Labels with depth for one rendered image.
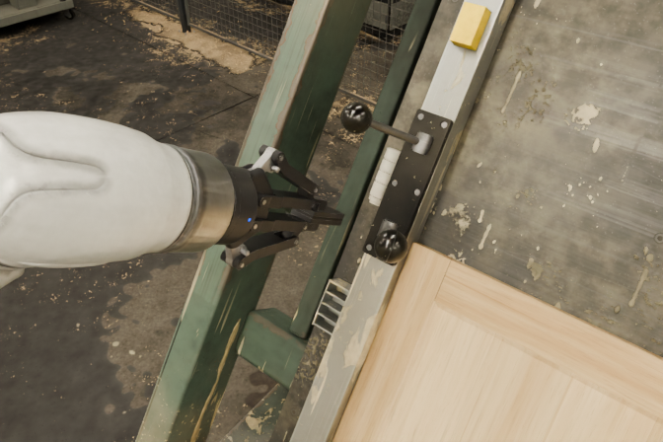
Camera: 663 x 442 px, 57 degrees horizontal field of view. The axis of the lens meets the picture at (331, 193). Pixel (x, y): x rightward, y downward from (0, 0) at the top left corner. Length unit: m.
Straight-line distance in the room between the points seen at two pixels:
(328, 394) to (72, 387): 1.72
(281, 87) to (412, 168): 0.24
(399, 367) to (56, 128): 0.56
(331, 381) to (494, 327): 0.23
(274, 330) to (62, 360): 1.68
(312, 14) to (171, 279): 2.00
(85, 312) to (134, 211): 2.31
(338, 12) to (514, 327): 0.50
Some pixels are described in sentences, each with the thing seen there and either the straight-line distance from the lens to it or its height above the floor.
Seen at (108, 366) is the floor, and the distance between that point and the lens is 2.52.
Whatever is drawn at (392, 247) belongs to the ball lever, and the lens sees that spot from 0.68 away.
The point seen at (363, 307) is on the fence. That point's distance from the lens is 0.83.
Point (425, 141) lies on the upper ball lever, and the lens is 0.78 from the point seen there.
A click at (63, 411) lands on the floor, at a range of 2.45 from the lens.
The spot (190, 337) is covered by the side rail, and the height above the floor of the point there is 1.14.
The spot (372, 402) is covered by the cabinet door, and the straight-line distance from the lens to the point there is 0.87.
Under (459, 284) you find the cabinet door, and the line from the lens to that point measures 0.80.
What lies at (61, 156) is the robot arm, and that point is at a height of 1.68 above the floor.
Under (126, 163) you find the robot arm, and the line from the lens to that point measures 0.44.
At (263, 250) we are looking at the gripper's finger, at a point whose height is 1.46.
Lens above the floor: 1.89
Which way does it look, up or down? 37 degrees down
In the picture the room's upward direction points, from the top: straight up
